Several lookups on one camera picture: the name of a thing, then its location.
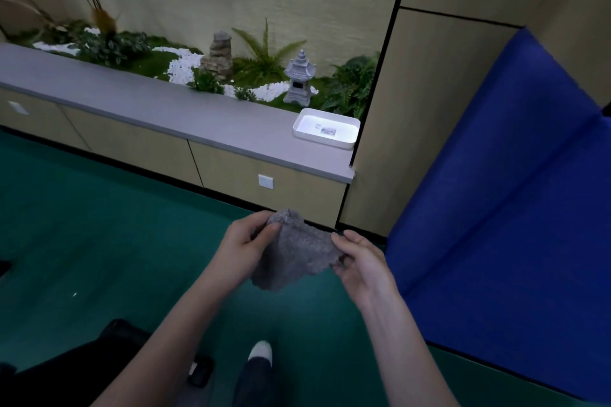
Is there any person's left hand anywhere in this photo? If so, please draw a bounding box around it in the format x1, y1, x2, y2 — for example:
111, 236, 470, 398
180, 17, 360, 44
210, 210, 283, 294

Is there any person's right hand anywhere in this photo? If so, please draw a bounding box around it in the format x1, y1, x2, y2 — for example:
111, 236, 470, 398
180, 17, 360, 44
331, 229, 400, 312

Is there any grey fuzzy cloth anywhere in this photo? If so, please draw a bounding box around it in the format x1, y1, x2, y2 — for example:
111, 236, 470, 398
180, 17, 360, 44
250, 209, 346, 292

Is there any person's right forearm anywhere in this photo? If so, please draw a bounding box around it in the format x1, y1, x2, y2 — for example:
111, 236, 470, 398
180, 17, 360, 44
357, 288, 460, 407

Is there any person's left forearm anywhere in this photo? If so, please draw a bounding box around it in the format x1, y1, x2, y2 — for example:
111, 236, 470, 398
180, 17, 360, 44
91, 274, 250, 407

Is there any white plastic tray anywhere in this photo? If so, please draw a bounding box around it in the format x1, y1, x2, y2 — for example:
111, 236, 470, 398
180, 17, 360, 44
292, 107, 362, 150

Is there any white shoe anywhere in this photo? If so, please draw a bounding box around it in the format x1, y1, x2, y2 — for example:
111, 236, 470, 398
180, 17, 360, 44
248, 341, 273, 365

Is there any patch of white pebbles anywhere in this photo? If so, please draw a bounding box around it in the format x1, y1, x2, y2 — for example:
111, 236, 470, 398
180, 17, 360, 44
32, 41, 82, 57
152, 45, 204, 86
221, 81, 320, 103

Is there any person's dark trouser leg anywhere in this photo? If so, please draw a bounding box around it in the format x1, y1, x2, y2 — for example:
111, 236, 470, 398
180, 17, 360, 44
232, 356, 276, 407

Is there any grey stone pagoda lantern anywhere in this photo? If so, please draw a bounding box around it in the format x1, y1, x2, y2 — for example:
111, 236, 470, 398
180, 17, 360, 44
283, 49, 319, 107

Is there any small green plant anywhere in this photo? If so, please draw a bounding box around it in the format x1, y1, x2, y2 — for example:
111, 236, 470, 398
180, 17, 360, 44
190, 69, 225, 95

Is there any dark green fern bush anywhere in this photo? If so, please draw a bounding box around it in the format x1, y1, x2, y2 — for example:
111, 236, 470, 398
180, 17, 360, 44
319, 54, 381, 121

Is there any wooden cabinet with grey top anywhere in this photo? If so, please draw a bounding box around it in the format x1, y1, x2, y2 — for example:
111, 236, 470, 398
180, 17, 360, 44
0, 43, 357, 231

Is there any light green fern plant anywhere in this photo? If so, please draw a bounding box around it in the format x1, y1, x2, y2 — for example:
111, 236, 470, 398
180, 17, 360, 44
231, 18, 307, 88

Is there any blue cushioned sofa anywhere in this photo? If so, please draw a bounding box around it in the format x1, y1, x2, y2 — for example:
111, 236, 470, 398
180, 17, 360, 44
384, 27, 611, 404

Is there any stacked brown rock ornament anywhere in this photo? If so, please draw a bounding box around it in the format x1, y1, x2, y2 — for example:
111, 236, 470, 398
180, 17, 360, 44
200, 31, 235, 81

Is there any green moss bed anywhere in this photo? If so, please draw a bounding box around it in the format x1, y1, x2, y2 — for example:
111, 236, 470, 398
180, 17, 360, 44
119, 37, 201, 82

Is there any black bag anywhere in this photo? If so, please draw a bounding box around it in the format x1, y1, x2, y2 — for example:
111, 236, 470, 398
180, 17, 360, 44
0, 318, 216, 407

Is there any dark leafy shrub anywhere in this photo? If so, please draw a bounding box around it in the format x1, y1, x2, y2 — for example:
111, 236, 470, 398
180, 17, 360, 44
72, 30, 154, 69

